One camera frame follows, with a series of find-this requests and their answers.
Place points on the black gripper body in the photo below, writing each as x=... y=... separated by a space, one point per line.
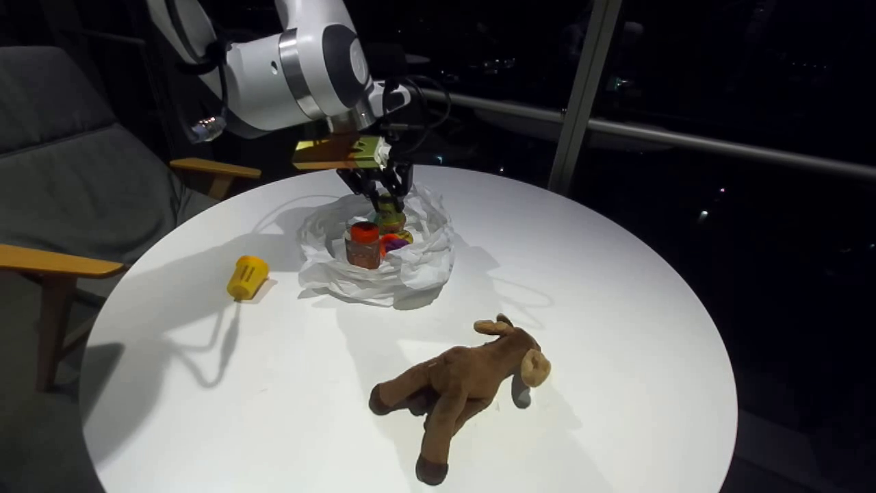
x=379 y=182

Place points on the small tub with green lid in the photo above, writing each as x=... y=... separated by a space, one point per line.
x=390 y=217

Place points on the brown jar with red cap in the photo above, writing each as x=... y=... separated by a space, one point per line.
x=365 y=249

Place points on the yellow plastic cup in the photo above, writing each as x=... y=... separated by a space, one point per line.
x=246 y=279

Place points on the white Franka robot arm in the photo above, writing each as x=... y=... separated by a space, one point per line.
x=290 y=72

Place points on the brown plush donkey toy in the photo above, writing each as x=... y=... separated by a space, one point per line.
x=467 y=379

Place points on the grey armchair with wooden arms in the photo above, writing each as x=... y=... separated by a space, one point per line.
x=71 y=182

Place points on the wrist camera on wooden board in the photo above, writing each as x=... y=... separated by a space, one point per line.
x=337 y=151

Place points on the grey window frame post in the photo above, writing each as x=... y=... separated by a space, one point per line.
x=584 y=91

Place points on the grey horizontal window rail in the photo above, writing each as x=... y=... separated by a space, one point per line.
x=693 y=139

